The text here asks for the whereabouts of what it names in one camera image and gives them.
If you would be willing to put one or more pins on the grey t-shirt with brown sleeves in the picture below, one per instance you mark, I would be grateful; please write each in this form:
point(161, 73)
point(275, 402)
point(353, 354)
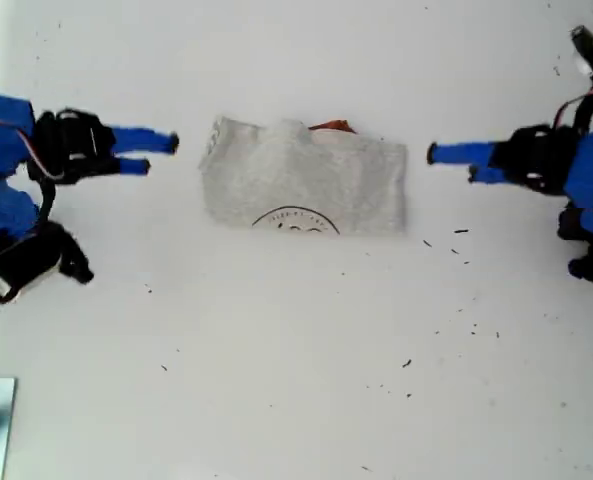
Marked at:
point(301, 185)

